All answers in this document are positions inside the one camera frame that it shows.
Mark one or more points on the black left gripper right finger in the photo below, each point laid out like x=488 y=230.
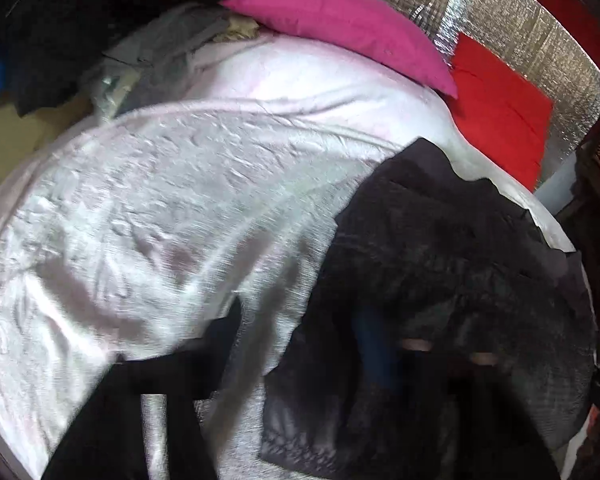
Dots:
x=436 y=414

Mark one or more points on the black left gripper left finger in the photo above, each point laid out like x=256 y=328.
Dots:
x=138 y=403

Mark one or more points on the black garment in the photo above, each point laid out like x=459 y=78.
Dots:
x=444 y=261

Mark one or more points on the grey crumpled clothes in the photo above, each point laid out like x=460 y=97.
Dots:
x=150 y=65

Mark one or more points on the black clothes pile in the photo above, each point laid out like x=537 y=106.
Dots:
x=47 y=45

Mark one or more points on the white bed blanket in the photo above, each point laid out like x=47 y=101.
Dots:
x=129 y=237

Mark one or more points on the red cushion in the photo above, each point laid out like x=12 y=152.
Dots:
x=500 y=113

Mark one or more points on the silver foil insulation sheet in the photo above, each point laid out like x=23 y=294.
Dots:
x=525 y=36

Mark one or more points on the pink pillow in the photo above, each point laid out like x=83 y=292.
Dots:
x=367 y=27

